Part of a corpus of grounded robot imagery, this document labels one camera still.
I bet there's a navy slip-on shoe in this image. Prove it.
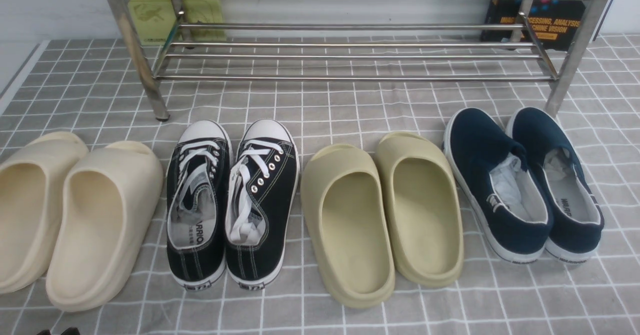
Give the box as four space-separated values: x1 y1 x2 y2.
506 107 605 264
442 107 553 265

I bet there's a black canvas sneaker left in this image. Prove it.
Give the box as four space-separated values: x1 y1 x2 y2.
166 120 234 291

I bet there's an olive slipper left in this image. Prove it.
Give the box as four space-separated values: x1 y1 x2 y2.
301 143 396 309

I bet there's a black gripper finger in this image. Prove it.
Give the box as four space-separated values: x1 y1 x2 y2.
61 327 80 335

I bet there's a stainless steel shoe rack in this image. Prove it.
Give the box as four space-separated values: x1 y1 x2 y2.
107 0 611 122

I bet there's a black canvas sneaker right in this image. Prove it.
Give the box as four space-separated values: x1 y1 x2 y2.
224 119 300 291

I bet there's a cream slipper far left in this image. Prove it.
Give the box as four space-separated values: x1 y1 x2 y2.
0 131 89 294

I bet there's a black computer vision book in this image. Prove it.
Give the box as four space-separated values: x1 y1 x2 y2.
479 0 586 51

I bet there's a black canvas sneaker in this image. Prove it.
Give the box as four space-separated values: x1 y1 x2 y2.
166 120 234 291
224 119 300 291

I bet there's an olive slipper right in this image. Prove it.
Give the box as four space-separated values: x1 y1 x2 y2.
374 131 464 288

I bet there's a cream slipper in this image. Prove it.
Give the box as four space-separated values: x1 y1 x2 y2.
45 140 164 312
0 131 89 294

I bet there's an olive slipper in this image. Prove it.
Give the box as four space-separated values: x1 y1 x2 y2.
374 131 464 288
301 143 396 309

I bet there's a green and teal book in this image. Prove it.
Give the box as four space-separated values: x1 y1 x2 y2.
128 0 227 46

